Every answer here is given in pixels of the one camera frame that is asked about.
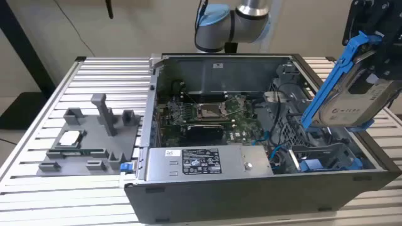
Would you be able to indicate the hard disk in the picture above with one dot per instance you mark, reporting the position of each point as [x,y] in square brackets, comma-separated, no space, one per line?
[345,110]

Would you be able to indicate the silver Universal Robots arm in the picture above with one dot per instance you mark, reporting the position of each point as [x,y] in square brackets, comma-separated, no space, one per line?
[217,35]

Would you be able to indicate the grey metal disk bay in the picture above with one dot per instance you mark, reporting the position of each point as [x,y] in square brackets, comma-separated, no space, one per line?
[342,150]

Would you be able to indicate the black RAM slot bank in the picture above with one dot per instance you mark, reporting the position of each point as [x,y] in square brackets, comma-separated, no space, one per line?
[204,96]

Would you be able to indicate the white case sticker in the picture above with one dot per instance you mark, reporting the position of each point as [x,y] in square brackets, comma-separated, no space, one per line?
[218,65]

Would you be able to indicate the green motherboard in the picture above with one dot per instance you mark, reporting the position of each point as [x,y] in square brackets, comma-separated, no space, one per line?
[245,131]

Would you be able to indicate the CPU socket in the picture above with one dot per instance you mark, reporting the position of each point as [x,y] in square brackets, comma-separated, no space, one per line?
[209,110]

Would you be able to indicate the black graphics card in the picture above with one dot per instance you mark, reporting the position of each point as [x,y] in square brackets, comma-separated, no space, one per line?
[202,135]

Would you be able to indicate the black hanging antenna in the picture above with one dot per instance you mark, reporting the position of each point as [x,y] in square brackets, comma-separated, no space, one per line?
[109,9]

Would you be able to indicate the black open PC case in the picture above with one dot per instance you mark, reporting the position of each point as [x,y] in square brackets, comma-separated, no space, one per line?
[220,200]

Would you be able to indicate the silver power supply unit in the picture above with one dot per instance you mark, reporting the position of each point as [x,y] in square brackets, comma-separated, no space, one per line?
[164,162]

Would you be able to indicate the blue case latch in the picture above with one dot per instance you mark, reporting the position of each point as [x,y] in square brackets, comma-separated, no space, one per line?
[126,167]

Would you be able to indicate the grey parts rack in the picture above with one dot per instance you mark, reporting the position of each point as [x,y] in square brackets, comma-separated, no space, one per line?
[94,131]

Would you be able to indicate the green RAM stick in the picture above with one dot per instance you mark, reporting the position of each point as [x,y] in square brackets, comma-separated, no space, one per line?
[85,152]

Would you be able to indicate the silver CPU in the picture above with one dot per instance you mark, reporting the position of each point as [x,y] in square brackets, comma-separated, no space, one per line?
[71,138]

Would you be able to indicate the black monitor stand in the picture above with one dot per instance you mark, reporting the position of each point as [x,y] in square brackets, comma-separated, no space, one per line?
[22,70]

